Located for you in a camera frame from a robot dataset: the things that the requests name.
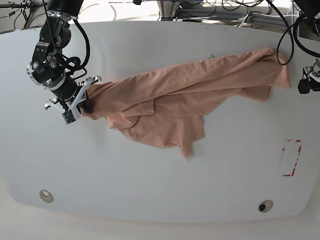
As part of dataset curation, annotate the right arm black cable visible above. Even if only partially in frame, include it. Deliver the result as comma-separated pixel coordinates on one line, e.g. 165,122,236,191
62,18,91,81

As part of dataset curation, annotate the right round table grommet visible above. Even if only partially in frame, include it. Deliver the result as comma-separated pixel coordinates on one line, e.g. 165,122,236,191
258,199,274,213

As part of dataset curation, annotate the red tape rectangle marking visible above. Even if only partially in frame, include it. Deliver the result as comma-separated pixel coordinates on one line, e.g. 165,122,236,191
280,139,302,177

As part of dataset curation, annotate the left round table grommet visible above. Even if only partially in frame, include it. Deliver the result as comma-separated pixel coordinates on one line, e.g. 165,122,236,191
39,190,54,204

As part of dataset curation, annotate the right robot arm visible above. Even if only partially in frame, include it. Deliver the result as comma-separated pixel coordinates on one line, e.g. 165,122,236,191
27,0,91,109

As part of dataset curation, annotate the white cable on floor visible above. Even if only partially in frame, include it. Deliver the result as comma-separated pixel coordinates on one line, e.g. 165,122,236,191
238,9,293,28

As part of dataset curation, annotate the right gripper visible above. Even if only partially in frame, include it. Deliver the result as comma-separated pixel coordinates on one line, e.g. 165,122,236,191
43,75,102,114

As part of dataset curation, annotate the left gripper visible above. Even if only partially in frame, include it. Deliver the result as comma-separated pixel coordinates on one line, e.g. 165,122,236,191
298,58,320,94

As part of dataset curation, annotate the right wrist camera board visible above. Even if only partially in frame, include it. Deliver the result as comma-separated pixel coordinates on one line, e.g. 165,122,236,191
61,108,81,125

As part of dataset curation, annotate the round table grommet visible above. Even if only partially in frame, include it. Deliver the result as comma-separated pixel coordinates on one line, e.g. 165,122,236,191
258,199,274,213
39,190,54,204

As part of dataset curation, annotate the peach pink T-shirt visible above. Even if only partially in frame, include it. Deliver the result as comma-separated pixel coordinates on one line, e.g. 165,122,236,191
81,48,290,158

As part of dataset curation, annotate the grey metal centre post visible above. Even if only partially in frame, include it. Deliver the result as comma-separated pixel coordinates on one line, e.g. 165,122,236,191
157,0,181,21

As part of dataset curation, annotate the black tripod stand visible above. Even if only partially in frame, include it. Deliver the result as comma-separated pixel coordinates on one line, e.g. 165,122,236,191
0,0,48,29

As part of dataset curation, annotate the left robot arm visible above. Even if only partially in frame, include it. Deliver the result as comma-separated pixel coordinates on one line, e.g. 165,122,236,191
292,0,320,94

